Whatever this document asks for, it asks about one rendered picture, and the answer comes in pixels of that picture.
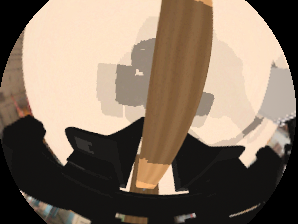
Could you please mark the brown wooden post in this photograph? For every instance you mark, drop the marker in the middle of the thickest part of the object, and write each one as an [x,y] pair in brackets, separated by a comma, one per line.
[133,188]

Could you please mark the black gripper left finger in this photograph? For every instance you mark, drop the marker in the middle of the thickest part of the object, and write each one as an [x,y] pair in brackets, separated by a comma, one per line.
[119,148]

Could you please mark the wooden side rail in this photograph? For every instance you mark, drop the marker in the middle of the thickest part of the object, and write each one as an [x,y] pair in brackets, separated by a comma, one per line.
[177,79]

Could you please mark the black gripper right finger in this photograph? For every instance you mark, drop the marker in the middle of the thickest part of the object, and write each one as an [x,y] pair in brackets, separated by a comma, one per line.
[195,157]

